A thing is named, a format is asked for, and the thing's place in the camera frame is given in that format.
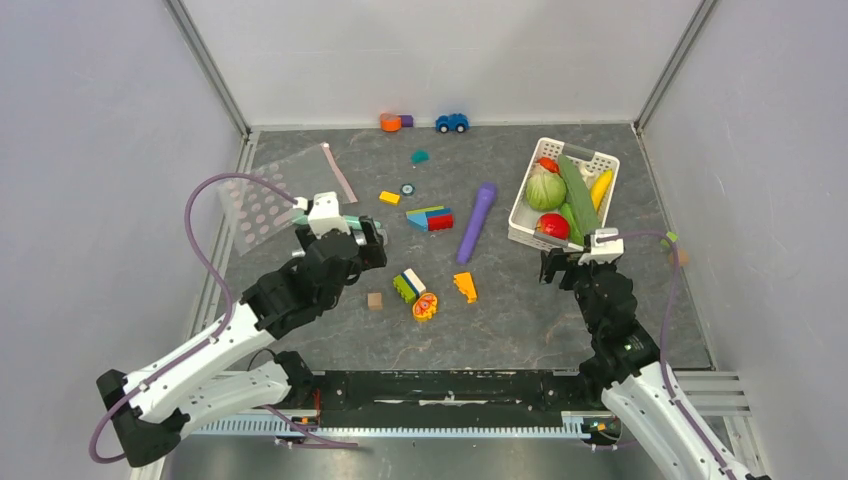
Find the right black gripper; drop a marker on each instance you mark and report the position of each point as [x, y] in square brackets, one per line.
[557, 259]

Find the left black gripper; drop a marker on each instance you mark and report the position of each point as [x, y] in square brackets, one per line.
[371, 253]

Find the red toy apple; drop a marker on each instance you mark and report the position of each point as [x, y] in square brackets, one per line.
[553, 225]

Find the clear polka dot zip bag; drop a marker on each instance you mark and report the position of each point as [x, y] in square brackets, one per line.
[254, 209]

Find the green toy cabbage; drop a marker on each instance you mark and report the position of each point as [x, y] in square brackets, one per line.
[545, 191]

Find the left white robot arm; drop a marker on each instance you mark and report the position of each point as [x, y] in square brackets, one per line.
[150, 410]

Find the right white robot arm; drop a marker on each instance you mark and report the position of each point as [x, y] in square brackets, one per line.
[628, 376]

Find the mint green toy microphone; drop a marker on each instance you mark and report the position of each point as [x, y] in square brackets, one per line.
[352, 221]

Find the short green toy gourd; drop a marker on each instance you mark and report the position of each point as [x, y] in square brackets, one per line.
[576, 235]

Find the small wooden cube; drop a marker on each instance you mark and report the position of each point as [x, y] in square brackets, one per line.
[375, 301]

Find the green white blue brick stack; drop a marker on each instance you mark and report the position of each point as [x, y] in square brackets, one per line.
[409, 286]

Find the yellow small brick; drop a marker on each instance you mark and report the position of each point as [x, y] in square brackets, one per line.
[389, 198]

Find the tan wooden cube right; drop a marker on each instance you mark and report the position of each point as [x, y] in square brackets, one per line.
[681, 257]

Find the small round teal gear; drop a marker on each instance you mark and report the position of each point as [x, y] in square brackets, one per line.
[407, 189]

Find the white perforated plastic basket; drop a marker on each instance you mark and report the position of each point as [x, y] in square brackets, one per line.
[522, 219]

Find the orange round toy slice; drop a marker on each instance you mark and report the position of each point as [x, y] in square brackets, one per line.
[425, 307]

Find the yellow toy banana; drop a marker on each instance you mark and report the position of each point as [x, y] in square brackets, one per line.
[599, 188]

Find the blue red green brick stack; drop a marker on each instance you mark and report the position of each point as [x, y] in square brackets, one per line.
[434, 218]

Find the white toy mushroom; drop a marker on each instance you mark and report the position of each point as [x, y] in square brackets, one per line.
[588, 175]

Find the orange stepped brick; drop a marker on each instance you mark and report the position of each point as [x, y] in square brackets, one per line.
[466, 286]

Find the red toy chili pepper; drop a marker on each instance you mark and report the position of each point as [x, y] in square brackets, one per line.
[548, 164]

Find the teal small block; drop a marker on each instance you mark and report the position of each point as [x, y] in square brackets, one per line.
[419, 157]

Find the orange and purple block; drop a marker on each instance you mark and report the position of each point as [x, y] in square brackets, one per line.
[391, 123]

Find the purple toy microphone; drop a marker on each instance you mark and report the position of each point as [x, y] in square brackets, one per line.
[485, 198]

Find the blue toy car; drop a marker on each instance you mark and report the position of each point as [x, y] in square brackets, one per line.
[456, 122]

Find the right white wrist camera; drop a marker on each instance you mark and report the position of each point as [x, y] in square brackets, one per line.
[603, 246]

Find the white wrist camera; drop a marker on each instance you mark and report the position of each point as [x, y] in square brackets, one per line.
[603, 246]
[321, 214]

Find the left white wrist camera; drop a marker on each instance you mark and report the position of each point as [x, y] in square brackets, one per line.
[321, 214]

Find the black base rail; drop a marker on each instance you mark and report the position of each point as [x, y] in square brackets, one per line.
[443, 398]

